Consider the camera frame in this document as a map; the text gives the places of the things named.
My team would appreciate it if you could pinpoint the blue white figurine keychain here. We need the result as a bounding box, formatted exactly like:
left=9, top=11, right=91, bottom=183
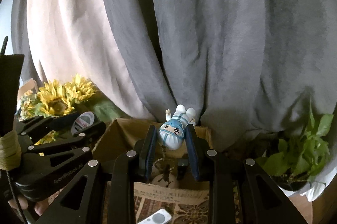
left=154, top=105, right=197, bottom=184

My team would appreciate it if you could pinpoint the patterned paisley rug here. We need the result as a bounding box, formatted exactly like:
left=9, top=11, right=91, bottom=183
left=101, top=182, right=243, bottom=224

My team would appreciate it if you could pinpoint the wide grey curtain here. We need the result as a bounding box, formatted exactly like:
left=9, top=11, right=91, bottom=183
left=99, top=0, right=337, bottom=158

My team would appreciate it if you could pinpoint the narrow grey curtain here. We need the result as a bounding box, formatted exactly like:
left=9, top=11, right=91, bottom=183
left=11, top=0, right=48, bottom=85

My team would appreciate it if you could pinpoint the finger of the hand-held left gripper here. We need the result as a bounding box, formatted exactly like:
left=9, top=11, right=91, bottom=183
left=26, top=121, right=106, bottom=155
left=17, top=111, right=79, bottom=136

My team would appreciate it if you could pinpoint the brown cardboard box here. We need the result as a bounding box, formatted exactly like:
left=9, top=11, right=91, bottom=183
left=91, top=119, right=212, bottom=206

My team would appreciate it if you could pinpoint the beige curtain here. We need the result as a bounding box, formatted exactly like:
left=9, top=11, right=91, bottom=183
left=26, top=0, right=161, bottom=120

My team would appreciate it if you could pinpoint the person's left hand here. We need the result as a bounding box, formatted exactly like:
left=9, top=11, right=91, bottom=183
left=8, top=198, right=50, bottom=216

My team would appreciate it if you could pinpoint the white plant pot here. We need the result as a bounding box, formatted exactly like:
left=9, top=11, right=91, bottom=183
left=276, top=161, right=329, bottom=202

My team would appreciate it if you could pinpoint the green potted plant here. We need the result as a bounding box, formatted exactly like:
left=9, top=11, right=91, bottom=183
left=257, top=100, right=335, bottom=184

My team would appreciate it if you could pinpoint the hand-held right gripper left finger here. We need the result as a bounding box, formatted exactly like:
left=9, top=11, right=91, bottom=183
left=34, top=125, right=157, bottom=224

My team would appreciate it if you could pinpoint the white remote control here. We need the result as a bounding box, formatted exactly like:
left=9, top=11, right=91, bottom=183
left=137, top=209, right=172, bottom=224

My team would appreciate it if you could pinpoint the round beige deer gadget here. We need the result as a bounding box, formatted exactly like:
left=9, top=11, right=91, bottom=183
left=151, top=173, right=181, bottom=189

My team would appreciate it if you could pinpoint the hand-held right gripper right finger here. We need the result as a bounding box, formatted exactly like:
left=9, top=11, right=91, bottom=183
left=186, top=124, right=307, bottom=224

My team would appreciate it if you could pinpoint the sunflower bouquet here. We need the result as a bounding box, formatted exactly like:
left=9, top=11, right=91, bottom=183
left=18, top=74, right=119, bottom=145

